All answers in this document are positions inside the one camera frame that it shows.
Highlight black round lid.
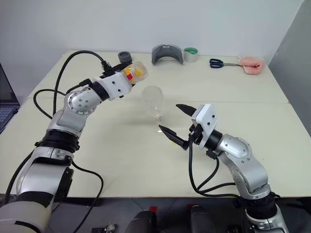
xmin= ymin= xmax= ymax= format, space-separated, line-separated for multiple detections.
xmin=118 ymin=51 xmax=133 ymax=63

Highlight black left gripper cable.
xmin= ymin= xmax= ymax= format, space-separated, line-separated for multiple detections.
xmin=33 ymin=79 xmax=105 ymax=233

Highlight silver tape roll green core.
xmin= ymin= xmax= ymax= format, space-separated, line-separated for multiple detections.
xmin=183 ymin=47 xmax=200 ymax=63

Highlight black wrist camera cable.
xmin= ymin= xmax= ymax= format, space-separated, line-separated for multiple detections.
xmin=52 ymin=50 xmax=115 ymax=118
xmin=188 ymin=131 xmax=241 ymax=197

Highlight clear wine glass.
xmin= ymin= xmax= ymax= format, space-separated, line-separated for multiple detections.
xmin=140 ymin=85 xmax=165 ymax=134

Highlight dark blue handled scissors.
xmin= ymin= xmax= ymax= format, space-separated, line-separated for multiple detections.
xmin=208 ymin=58 xmax=241 ymax=69

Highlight grey curved face pad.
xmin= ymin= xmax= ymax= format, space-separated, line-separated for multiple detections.
xmin=151 ymin=44 xmax=185 ymax=66

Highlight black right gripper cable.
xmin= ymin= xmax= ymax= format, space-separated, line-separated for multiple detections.
xmin=196 ymin=150 xmax=236 ymax=191

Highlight dark rounded block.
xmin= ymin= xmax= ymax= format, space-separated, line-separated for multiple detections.
xmin=126 ymin=210 xmax=156 ymax=233
xmin=190 ymin=205 xmax=219 ymax=233

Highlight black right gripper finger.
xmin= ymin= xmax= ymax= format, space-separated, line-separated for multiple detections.
xmin=158 ymin=124 xmax=190 ymax=149
xmin=175 ymin=103 xmax=197 ymax=117

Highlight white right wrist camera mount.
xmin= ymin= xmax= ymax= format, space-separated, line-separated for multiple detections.
xmin=191 ymin=103 xmax=219 ymax=150

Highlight dark laptop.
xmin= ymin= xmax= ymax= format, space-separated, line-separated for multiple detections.
xmin=0 ymin=62 xmax=20 ymax=134

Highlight clear plastic bottle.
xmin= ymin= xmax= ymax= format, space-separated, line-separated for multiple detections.
xmin=122 ymin=61 xmax=149 ymax=85

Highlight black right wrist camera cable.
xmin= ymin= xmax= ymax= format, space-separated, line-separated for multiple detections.
xmin=188 ymin=131 xmax=241 ymax=197

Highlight pink fluffy cloth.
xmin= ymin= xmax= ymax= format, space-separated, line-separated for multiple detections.
xmin=237 ymin=55 xmax=265 ymax=76

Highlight black left wrist camera cable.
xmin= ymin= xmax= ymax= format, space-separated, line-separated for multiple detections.
xmin=52 ymin=50 xmax=115 ymax=118

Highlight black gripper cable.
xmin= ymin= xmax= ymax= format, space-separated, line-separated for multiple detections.
xmin=33 ymin=79 xmax=105 ymax=233
xmin=196 ymin=150 xmax=236 ymax=191

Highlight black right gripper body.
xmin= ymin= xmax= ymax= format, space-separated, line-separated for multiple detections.
xmin=182 ymin=122 xmax=204 ymax=151

